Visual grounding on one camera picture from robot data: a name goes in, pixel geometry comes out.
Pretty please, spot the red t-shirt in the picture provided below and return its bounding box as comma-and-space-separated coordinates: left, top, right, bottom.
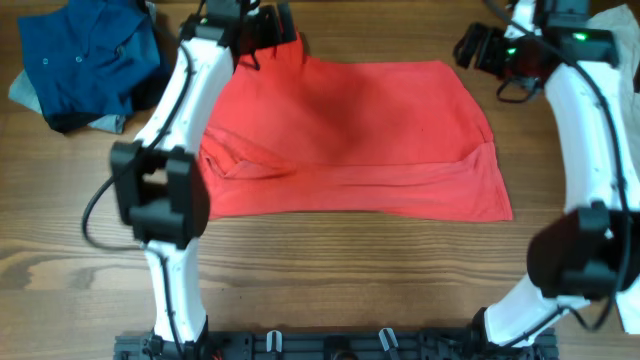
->
199, 41, 513, 222

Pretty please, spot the blue folded shirt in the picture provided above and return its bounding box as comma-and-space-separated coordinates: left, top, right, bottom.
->
17, 0, 169, 116

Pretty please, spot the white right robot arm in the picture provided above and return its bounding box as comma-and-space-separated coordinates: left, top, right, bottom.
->
453, 23, 639, 356

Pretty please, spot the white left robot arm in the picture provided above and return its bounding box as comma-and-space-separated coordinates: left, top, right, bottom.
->
110, 1, 297, 359

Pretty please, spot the grey folded garment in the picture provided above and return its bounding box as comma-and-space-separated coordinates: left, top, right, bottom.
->
8, 71, 127, 134

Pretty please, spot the white t-shirt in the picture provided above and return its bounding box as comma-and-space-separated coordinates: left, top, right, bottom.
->
588, 1, 639, 335

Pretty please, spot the black folded garment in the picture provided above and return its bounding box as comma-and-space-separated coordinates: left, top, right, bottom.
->
43, 75, 169, 134

